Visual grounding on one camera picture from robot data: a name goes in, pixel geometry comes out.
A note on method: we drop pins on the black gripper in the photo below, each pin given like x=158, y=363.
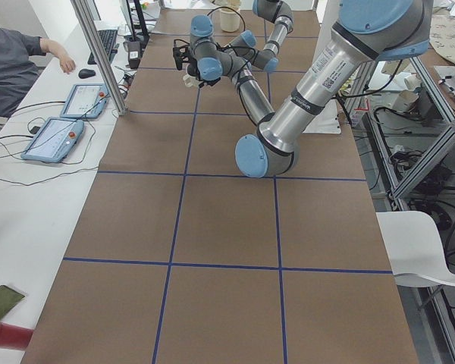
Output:
x=189, y=70

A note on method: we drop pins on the white mug with handle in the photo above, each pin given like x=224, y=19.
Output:
x=192, y=81

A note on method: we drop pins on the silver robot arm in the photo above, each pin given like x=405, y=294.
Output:
x=364, y=31
x=278, y=13

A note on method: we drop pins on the cream oval bin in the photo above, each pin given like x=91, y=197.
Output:
x=229, y=20

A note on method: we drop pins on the black keyboard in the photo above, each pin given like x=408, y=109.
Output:
x=108, y=40

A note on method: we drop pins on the black computer mouse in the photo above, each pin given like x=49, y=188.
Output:
x=86, y=73

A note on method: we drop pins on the upper teach pendant tablet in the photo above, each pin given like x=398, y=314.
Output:
x=85, y=100

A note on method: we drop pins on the teach pendant tablet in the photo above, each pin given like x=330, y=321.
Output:
x=54, y=140
x=85, y=100

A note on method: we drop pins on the lower teach pendant tablet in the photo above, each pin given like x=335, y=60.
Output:
x=54, y=140

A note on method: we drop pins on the seated person grey shirt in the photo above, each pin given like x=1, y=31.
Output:
x=17, y=72

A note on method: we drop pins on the brown table mat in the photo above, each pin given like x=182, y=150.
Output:
x=179, y=258

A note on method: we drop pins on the white chair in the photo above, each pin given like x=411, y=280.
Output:
x=414, y=249

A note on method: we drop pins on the red cylinder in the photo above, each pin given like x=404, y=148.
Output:
x=14, y=337

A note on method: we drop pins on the aluminium frame post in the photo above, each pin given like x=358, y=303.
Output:
x=85, y=19

